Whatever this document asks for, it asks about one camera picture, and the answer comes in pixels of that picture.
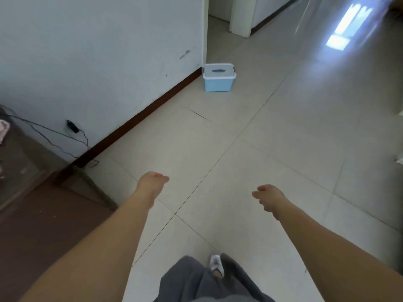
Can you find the person's right hand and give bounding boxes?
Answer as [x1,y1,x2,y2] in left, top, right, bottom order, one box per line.
[252,184,287,214]

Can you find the person's left hand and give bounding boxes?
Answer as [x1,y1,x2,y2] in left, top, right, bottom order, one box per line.
[136,172,170,203]

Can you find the person's left forearm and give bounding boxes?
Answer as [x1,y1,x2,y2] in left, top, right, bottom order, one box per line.
[19,187,155,302]

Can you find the person's right forearm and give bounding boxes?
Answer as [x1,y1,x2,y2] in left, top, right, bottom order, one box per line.
[271,198,403,302]

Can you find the white shoe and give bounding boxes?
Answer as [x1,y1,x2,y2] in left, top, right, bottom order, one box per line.
[210,254,225,278]

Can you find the grey trousers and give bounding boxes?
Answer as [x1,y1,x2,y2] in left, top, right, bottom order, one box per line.
[153,253,276,302]

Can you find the blue plastic storage box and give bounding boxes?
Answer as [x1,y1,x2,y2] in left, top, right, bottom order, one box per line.
[203,71,237,92]

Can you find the brown glass-top table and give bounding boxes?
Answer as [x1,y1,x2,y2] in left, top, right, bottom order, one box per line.
[0,116,118,302]

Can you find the pink cloth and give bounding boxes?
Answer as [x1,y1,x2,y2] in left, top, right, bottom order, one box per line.
[0,120,10,145]

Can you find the black cable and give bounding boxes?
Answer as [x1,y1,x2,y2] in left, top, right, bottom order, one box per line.
[0,104,100,168]

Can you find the white box lid with handle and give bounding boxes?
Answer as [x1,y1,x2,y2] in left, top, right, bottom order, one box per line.
[202,63,237,79]

